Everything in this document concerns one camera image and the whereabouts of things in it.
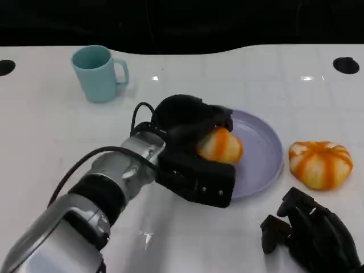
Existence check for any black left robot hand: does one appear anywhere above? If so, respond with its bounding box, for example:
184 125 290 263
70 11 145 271
152 94 235 156

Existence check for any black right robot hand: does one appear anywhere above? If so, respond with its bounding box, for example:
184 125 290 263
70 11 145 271
259 187 361 273

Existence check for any orange white toy bread roll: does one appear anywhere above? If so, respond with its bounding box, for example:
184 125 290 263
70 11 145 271
196 126 245 164
288 140 354 191

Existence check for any lilac plate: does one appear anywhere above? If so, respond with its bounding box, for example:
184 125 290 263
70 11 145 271
212 109 285 200

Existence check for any pale green mug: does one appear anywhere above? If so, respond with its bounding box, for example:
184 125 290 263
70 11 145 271
71 44 130 104

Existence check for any black table grommet hole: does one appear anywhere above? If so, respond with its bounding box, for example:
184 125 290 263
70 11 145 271
332 56 360 75
0 59 16 77

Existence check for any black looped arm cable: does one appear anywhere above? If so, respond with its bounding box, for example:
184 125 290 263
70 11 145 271
130 102 162 139

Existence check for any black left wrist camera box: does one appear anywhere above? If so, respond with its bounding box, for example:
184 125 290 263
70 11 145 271
155 150 237 209

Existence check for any black long arm cable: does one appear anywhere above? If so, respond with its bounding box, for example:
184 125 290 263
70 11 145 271
46 146 158 207

